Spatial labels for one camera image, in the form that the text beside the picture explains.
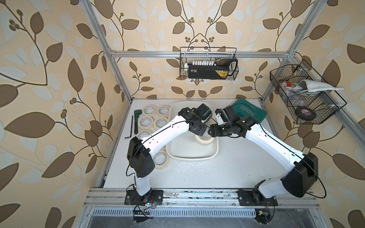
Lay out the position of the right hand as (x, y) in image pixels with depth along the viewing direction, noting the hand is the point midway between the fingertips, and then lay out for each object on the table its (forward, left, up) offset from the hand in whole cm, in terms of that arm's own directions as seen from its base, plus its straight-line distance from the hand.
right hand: (212, 131), depth 80 cm
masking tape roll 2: (+31, +33, -16) cm, 48 cm away
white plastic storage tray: (-1, +15, -18) cm, 24 cm away
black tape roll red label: (+1, -47, +12) cm, 48 cm away
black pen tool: (+14, +55, -17) cm, 59 cm away
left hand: (0, +7, +2) cm, 7 cm away
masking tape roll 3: (+20, +46, -16) cm, 52 cm away
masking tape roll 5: (-7, +6, 0) cm, 9 cm away
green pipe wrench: (+28, +54, -16) cm, 63 cm away
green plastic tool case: (+28, -30, -13) cm, 43 cm away
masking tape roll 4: (-8, +32, -17) cm, 37 cm away
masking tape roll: (+33, +45, -17) cm, 58 cm away
